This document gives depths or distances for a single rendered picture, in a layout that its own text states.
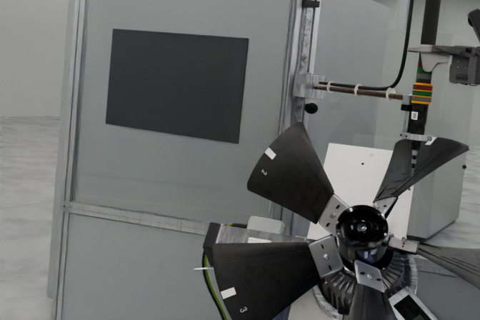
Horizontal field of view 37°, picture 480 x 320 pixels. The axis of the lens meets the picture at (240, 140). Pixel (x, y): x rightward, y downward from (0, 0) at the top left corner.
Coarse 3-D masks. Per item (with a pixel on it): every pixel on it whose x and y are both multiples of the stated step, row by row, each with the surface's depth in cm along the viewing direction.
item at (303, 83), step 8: (304, 72) 224; (296, 80) 221; (304, 80) 215; (312, 80) 215; (320, 80) 216; (296, 88) 221; (304, 88) 215; (312, 88) 216; (296, 96) 224; (304, 96) 215; (312, 96) 216; (320, 96) 217
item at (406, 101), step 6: (408, 96) 164; (402, 102) 166; (408, 102) 164; (402, 108) 165; (408, 108) 163; (408, 114) 164; (408, 120) 164; (408, 126) 164; (402, 132) 163; (408, 132) 164; (408, 138) 160; (414, 138) 159; (420, 138) 159; (426, 138) 159
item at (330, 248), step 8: (320, 240) 165; (328, 240) 166; (312, 248) 165; (320, 248) 166; (328, 248) 166; (336, 248) 166; (320, 256) 166; (336, 256) 167; (320, 264) 166; (328, 264) 167; (336, 264) 167; (320, 272) 167; (328, 272) 167
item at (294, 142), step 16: (288, 128) 184; (304, 128) 182; (272, 144) 185; (288, 144) 182; (304, 144) 180; (272, 160) 184; (288, 160) 181; (304, 160) 178; (256, 176) 186; (272, 176) 183; (288, 176) 180; (304, 176) 177; (320, 176) 175; (256, 192) 186; (272, 192) 183; (288, 192) 180; (304, 192) 177; (320, 192) 174; (288, 208) 181; (304, 208) 177; (320, 208) 174
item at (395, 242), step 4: (392, 240) 167; (396, 240) 168; (400, 240) 168; (392, 244) 162; (396, 244) 163; (400, 244) 164; (408, 244) 166; (412, 244) 167; (416, 244) 167; (400, 248) 161; (404, 248) 161; (408, 248) 162; (412, 248) 163
